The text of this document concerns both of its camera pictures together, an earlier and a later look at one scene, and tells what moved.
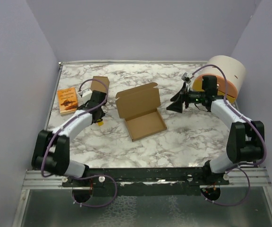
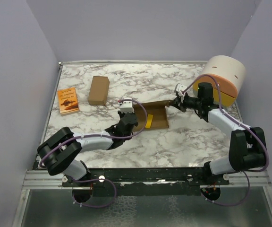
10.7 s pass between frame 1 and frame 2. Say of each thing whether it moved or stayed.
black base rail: stayed
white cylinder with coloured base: stayed
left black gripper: moved
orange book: stayed
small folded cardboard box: stayed
